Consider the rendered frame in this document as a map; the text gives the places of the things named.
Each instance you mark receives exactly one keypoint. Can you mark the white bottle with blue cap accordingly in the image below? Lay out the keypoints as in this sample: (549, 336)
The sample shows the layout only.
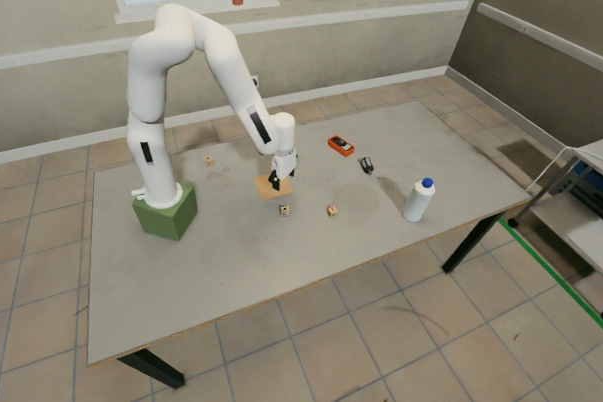
(418, 200)

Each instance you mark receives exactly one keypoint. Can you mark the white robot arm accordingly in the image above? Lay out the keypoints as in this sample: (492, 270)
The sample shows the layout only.
(150, 57)

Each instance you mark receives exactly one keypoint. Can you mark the tan square mat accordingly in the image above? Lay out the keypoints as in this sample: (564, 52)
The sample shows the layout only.
(267, 192)

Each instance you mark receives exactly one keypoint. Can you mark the orange pocket multimeter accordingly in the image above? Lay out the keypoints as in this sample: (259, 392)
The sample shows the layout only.
(341, 146)

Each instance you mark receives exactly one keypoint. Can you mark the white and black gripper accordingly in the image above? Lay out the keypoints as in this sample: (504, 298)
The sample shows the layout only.
(281, 167)

